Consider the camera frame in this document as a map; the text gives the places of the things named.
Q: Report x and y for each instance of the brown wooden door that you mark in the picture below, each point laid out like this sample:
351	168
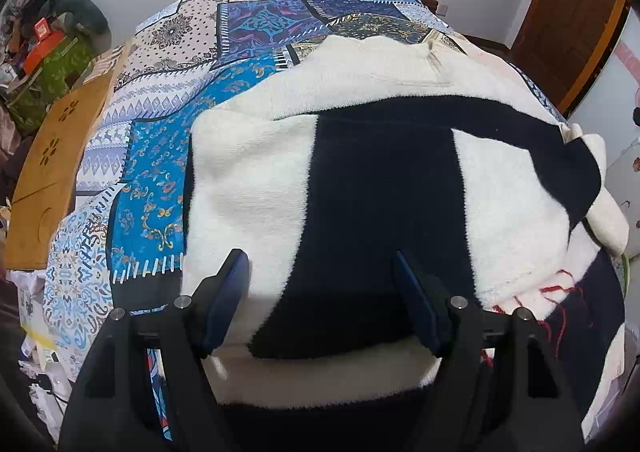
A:
565	6

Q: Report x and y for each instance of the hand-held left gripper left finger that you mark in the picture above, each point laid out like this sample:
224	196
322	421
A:
227	303

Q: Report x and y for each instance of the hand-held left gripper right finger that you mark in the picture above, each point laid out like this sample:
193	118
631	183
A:
417	303

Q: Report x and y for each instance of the white and black sweater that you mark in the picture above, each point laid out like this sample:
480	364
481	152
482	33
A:
380	171

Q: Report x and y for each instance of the white paper and box clutter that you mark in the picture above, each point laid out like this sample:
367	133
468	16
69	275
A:
45	362

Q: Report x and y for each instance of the blue patchwork patterned bedspread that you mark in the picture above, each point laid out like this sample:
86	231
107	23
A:
160	171

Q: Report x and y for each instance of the orange box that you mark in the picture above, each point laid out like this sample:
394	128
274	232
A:
44	44

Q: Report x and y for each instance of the green patterned cloth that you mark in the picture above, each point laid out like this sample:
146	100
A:
50	76

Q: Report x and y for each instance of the grey green garment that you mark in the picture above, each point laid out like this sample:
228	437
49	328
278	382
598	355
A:
82	11

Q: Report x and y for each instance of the bamboo folding lap desk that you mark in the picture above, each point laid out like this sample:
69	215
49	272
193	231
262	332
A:
50	156

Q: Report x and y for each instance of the white wall socket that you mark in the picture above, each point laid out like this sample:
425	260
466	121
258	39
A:
441	8

